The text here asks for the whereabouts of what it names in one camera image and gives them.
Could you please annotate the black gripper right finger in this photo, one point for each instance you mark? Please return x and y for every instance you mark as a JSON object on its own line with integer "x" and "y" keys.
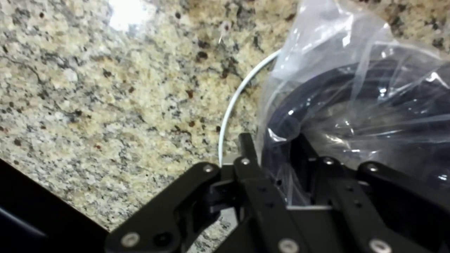
{"x": 369, "y": 210}

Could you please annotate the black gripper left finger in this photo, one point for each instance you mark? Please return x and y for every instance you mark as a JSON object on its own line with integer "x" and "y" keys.
{"x": 177, "y": 215}

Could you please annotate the clear plastic bag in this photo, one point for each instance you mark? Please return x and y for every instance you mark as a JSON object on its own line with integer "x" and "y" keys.
{"x": 325, "y": 35}

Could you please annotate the black ring object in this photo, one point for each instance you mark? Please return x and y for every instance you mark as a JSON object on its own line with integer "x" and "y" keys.
{"x": 397, "y": 116}

